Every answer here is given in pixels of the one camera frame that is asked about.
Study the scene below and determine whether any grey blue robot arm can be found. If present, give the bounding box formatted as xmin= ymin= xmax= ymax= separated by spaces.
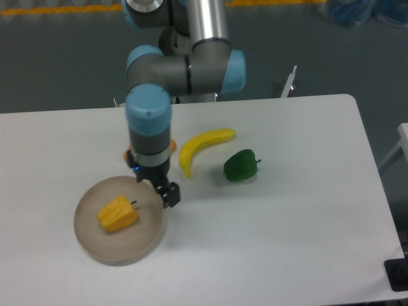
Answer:
xmin=122 ymin=1 xmax=246 ymax=207

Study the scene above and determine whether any green toy pepper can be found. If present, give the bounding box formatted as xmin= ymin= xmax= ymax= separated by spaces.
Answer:
xmin=223 ymin=149 xmax=262 ymax=182

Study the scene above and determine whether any yellow toy pepper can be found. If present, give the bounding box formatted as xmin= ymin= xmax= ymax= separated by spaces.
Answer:
xmin=97 ymin=195 xmax=138 ymax=231

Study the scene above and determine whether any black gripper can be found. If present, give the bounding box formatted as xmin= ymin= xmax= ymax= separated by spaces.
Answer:
xmin=129 ymin=155 xmax=181 ymax=208

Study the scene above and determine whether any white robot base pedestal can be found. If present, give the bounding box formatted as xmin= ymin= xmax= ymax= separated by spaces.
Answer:
xmin=172 ymin=92 xmax=218 ymax=104

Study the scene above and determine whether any orange toy bread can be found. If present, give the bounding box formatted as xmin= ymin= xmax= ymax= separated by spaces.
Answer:
xmin=123 ymin=139 xmax=177 ymax=161

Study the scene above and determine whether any yellow toy banana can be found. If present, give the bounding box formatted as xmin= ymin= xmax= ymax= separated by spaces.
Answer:
xmin=178 ymin=128 xmax=236 ymax=179

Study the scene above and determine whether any beige round plate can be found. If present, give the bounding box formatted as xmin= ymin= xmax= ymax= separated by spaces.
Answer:
xmin=73 ymin=176 xmax=164 ymax=266

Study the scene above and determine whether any black device at table edge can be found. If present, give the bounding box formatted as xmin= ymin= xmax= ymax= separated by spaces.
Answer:
xmin=384 ymin=258 xmax=407 ymax=292

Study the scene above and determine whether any white furniture edge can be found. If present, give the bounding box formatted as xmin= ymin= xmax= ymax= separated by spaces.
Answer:
xmin=377 ymin=123 xmax=407 ymax=175

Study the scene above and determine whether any white metal frame bracket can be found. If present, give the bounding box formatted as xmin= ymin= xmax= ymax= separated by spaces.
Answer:
xmin=280 ymin=65 xmax=297 ymax=98

